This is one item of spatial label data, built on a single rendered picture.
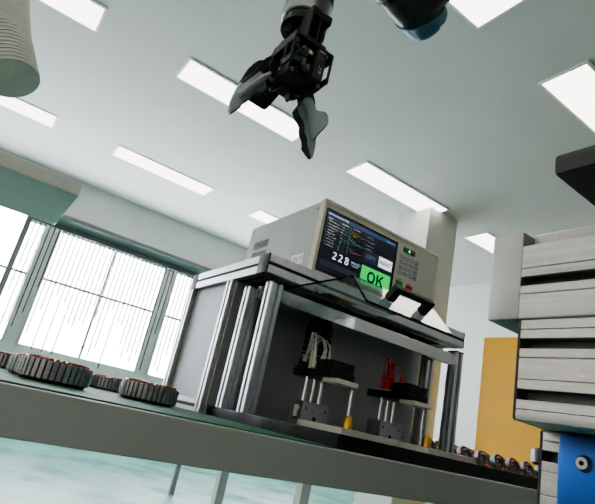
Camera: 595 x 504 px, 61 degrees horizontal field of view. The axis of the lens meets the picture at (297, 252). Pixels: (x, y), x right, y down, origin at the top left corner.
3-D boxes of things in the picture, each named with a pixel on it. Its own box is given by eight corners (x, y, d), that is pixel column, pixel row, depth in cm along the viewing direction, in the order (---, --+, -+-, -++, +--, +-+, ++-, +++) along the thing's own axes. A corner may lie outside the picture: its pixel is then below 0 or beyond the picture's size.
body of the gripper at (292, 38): (286, 60, 69) (304, -6, 73) (254, 86, 76) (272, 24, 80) (328, 89, 73) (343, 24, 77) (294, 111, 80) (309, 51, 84)
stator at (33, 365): (57, 383, 88) (65, 362, 90) (101, 393, 83) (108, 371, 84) (-1, 371, 79) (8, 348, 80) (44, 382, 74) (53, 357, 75)
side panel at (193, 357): (209, 415, 116) (243, 283, 126) (197, 413, 114) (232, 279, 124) (167, 404, 138) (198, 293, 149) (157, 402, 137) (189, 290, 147)
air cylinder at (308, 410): (325, 430, 116) (329, 406, 117) (298, 425, 112) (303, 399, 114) (312, 428, 120) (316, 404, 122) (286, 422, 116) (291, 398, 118)
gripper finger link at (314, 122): (328, 149, 74) (310, 89, 74) (304, 161, 79) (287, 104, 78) (343, 147, 76) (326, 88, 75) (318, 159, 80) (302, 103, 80)
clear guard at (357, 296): (452, 336, 104) (455, 308, 106) (367, 301, 92) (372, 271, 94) (350, 338, 131) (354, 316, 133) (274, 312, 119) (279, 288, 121)
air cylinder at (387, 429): (399, 447, 127) (402, 424, 129) (377, 442, 124) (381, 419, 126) (385, 444, 132) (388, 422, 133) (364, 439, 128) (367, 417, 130)
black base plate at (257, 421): (567, 495, 107) (567, 484, 108) (336, 448, 76) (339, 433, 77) (404, 456, 145) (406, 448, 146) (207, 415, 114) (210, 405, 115)
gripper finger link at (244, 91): (233, 80, 66) (278, 55, 71) (213, 98, 71) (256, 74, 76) (246, 101, 67) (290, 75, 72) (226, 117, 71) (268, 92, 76)
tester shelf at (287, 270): (463, 348, 144) (465, 333, 146) (265, 271, 111) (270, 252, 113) (361, 348, 180) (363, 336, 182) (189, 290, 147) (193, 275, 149)
